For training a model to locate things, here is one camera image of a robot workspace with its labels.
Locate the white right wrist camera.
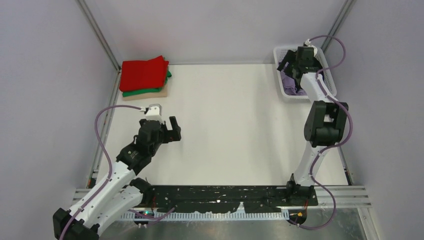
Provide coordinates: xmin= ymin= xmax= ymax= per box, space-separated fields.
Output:
xmin=303 ymin=38 xmax=318 ymax=56

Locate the left aluminium corner post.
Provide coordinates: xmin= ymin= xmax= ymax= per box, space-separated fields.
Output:
xmin=76 ymin=0 xmax=121 ymax=72

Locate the beige folded t-shirt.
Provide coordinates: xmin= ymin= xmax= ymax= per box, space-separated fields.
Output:
xmin=122 ymin=85 xmax=168 ymax=101

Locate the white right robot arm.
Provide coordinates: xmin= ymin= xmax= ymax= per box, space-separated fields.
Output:
xmin=275 ymin=45 xmax=349 ymax=205

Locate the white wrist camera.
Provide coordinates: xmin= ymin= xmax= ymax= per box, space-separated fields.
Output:
xmin=144 ymin=103 xmax=163 ymax=122
xmin=303 ymin=38 xmax=318 ymax=56

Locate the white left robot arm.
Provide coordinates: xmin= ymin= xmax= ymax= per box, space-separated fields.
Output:
xmin=52 ymin=116 xmax=182 ymax=240

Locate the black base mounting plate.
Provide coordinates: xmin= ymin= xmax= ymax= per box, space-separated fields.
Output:
xmin=138 ymin=185 xmax=318 ymax=214

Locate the green folded t-shirt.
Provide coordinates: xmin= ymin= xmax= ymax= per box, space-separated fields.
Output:
xmin=122 ymin=70 xmax=172 ymax=97

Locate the aluminium corner post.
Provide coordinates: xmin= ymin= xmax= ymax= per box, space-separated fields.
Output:
xmin=321 ymin=0 xmax=357 ymax=53
xmin=76 ymin=0 xmax=121 ymax=72

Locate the right aluminium corner post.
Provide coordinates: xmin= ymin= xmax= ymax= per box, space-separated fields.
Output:
xmin=321 ymin=0 xmax=357 ymax=53

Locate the white plastic basket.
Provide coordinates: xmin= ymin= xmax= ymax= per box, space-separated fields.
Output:
xmin=273 ymin=45 xmax=337 ymax=103

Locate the lavender t-shirt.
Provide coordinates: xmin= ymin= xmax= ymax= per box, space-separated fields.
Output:
xmin=280 ymin=63 xmax=307 ymax=96

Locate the white slotted cable duct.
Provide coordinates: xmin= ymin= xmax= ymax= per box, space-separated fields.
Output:
xmin=118 ymin=209 xmax=290 ymax=222

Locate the aluminium front rail frame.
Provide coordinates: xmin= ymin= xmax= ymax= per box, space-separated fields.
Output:
xmin=71 ymin=185 xmax=372 ymax=210

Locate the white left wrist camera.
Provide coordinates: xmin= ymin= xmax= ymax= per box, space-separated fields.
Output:
xmin=144 ymin=103 xmax=163 ymax=122

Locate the red folded t-shirt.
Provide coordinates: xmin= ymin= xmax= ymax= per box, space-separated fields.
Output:
xmin=119 ymin=55 xmax=169 ymax=92

